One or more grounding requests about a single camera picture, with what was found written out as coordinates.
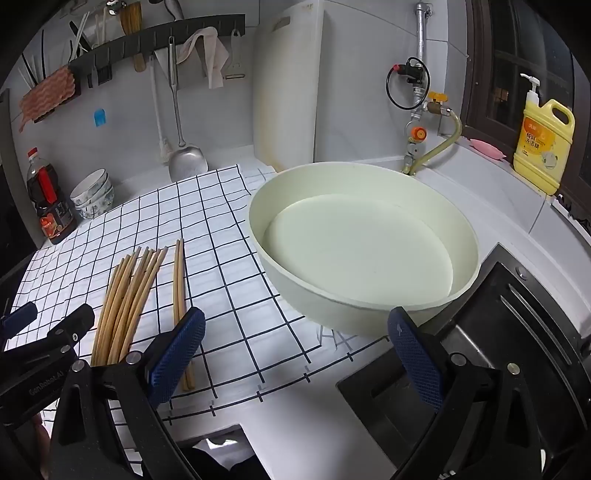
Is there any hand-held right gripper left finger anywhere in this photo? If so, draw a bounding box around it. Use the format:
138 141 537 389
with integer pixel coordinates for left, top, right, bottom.
50 305 207 480

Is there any white blue patterned bowl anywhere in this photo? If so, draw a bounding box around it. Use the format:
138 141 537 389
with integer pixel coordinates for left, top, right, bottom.
74 182 114 212
70 169 108 204
76 198 115 222

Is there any olive flexible hose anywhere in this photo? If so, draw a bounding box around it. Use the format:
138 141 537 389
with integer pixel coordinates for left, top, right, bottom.
402 111 462 176

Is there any dark window frame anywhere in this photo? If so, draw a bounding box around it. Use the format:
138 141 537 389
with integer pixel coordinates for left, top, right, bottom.
464 0 591 153

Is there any cream plastic basin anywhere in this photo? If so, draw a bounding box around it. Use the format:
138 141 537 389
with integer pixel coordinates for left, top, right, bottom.
248 161 481 337

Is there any white black checkered cloth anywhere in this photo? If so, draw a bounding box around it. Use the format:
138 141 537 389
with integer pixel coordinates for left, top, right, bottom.
9 164 398 467

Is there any dark grey wall rack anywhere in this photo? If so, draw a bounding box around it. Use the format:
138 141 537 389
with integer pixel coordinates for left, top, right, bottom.
21 14 245 123

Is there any metal water pipe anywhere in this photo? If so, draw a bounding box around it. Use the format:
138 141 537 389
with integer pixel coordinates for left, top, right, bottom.
403 1 435 175

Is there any wooden spatula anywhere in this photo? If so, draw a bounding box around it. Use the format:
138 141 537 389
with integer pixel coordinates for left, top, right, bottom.
119 0 146 73

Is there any white peeler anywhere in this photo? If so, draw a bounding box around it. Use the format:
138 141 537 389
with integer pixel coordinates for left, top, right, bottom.
225 28 246 80

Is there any black red valve with cable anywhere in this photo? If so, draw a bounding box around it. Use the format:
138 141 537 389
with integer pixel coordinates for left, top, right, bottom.
385 58 432 110

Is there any white cutting board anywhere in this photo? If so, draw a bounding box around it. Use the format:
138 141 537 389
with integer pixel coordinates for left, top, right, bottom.
252 2 326 172

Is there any beige hanging cloth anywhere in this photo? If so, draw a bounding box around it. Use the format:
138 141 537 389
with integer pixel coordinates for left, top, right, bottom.
177 27 230 89

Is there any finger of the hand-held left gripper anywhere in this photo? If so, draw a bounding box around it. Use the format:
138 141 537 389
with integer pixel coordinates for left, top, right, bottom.
0 302 38 342
0 303 96 370

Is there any pile of wooden chopsticks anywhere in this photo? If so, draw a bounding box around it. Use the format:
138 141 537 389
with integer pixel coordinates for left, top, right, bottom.
90 237 197 393

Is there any metal ladle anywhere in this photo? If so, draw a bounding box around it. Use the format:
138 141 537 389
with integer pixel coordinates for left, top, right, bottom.
167 37 208 183

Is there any brass valve yellow handle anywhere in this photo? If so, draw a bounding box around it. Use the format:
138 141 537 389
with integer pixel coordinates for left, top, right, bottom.
425 91 453 116

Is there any yellow detergent bottle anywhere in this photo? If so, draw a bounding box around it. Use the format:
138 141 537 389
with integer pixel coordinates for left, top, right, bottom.
512 73 576 197

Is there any dark sauce bottle red cap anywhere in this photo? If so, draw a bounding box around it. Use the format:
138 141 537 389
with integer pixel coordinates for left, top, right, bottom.
25 148 78 245

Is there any red striped dishcloth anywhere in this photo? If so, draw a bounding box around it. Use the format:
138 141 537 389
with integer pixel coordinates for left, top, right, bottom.
18 65 77 132

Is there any steel cleaver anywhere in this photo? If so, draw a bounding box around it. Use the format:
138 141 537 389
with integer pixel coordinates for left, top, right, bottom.
152 46 211 89

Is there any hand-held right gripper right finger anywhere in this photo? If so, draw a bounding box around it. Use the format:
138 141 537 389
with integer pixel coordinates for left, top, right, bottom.
387 305 543 480

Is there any pink soap dish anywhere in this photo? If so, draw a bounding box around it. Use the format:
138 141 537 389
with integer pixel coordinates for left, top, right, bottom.
468 137 506 161

